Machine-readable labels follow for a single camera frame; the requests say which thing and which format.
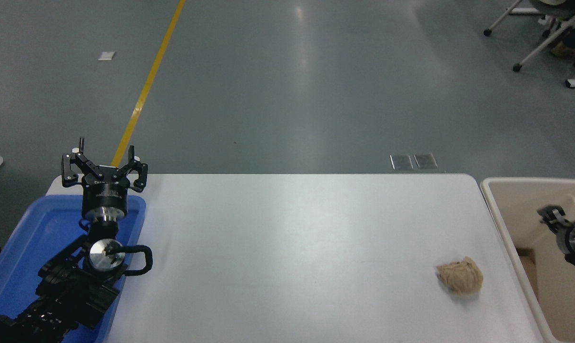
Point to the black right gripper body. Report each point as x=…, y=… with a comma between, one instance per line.
x=565, y=236

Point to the large pale plastic bin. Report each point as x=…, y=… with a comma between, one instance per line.
x=516, y=214

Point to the silver floor plate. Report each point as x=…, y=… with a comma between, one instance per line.
x=425, y=161
x=401, y=162

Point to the blue plastic tray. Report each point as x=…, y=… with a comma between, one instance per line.
x=35, y=233

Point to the crumpled tan paper ball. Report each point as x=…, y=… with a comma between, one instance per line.
x=461, y=276

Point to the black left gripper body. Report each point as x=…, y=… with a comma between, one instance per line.
x=104, y=196

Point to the white frame wheeled chair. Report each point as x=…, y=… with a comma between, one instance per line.
x=540, y=47

